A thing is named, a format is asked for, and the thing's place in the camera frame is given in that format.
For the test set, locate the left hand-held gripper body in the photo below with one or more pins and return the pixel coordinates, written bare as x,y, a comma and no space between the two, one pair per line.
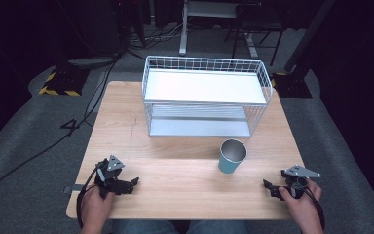
109,172

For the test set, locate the black stand with slanted pole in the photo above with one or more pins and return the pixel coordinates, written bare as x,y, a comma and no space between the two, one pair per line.
297,81

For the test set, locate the person's left hand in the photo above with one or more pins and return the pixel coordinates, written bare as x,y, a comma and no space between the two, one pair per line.
94,208

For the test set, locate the person's right hand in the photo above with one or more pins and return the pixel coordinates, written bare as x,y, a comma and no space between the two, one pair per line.
302,209

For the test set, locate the teal metal cup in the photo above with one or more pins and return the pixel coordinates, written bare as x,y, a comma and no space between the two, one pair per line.
232,157

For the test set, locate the black chair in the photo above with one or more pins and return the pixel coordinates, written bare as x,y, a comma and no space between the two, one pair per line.
256,26

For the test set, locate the striped black stand base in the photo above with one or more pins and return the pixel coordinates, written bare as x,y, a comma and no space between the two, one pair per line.
65,81

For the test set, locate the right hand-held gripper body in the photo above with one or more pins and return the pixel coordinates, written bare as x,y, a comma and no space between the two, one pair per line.
297,180

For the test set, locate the white desk frame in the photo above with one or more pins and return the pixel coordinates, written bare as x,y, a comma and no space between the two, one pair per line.
188,19

